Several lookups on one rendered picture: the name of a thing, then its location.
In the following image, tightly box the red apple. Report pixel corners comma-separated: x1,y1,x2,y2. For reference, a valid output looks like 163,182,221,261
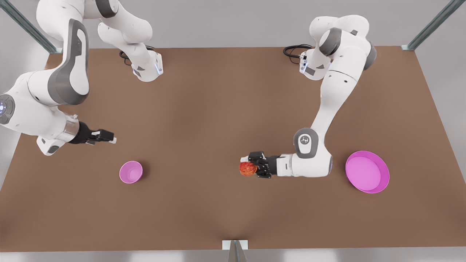
239,162,258,177

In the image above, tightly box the small pink bowl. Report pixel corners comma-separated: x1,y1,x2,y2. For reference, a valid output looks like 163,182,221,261
119,161,143,184

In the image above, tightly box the pink plate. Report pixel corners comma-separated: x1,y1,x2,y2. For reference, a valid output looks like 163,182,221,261
345,151,390,194

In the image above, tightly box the black cable loop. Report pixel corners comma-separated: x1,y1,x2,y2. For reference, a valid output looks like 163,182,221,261
119,45,155,66
283,44,314,65

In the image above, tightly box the silver frame post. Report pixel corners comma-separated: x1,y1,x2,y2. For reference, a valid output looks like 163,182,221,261
401,0,466,51
0,0,63,54
222,240,249,262

